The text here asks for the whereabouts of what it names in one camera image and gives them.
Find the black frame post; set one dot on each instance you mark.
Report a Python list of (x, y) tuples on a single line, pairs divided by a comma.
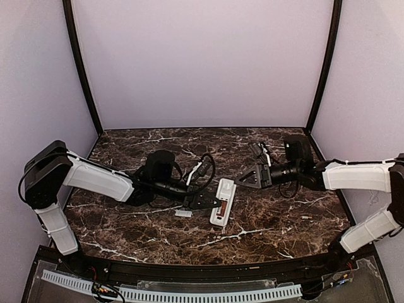
[(80, 67), (327, 60)]

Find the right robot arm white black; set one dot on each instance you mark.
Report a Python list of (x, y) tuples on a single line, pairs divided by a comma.
[(385, 176)]

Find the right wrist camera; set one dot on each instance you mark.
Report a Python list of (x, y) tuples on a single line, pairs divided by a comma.
[(261, 152)]

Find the white remote control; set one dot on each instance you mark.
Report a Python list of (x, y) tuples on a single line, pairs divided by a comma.
[(225, 194)]

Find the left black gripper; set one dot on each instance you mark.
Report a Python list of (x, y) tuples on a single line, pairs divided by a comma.
[(190, 199)]

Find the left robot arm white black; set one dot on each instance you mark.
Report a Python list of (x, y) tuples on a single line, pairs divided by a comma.
[(55, 166)]

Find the left black frame post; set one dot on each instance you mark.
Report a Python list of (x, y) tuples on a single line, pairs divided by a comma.
[(80, 67)]

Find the white slotted cable duct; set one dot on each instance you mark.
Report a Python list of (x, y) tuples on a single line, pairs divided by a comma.
[(172, 292)]

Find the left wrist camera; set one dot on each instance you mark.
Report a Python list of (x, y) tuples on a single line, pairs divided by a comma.
[(198, 171)]

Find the white battery cover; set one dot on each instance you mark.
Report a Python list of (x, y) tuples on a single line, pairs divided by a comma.
[(183, 213)]

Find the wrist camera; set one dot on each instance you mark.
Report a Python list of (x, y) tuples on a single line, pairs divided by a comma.
[(261, 152), (198, 171)]

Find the right black frame post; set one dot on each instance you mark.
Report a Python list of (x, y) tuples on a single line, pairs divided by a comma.
[(327, 60)]

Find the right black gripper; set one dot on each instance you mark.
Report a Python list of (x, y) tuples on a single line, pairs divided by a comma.
[(266, 175)]

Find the black front rail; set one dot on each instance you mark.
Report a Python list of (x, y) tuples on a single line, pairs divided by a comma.
[(293, 270)]

